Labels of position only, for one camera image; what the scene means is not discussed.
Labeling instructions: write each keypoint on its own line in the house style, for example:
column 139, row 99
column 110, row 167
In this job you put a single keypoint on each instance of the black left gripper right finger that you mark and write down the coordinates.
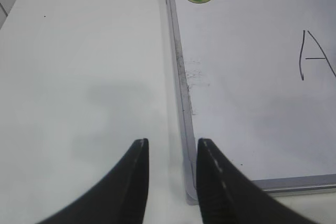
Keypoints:
column 225, row 195

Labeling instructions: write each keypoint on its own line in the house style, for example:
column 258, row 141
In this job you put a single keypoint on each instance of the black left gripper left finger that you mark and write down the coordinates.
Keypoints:
column 120, row 197

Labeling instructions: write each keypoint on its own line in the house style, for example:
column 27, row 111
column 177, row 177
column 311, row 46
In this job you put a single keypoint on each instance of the white aluminium-framed whiteboard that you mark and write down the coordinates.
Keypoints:
column 258, row 78

